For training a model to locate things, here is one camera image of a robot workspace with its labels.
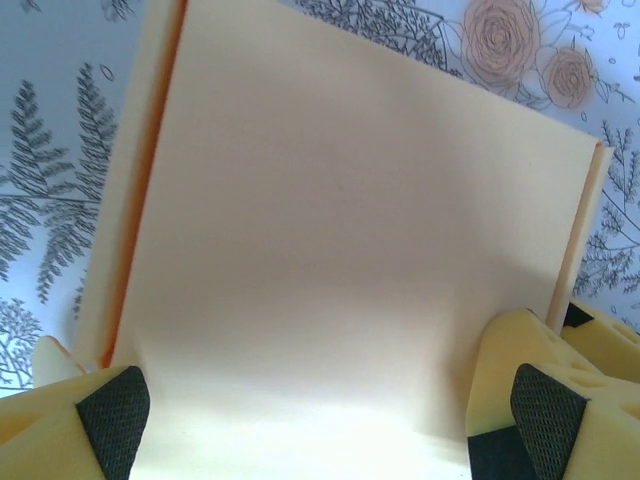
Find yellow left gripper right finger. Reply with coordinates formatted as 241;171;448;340
513;363;640;480

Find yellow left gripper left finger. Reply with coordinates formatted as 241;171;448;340
0;364;152;480

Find floral patterned table cover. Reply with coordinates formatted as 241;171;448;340
0;0;640;396

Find yellow paper box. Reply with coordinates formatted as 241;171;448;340
32;0;616;480

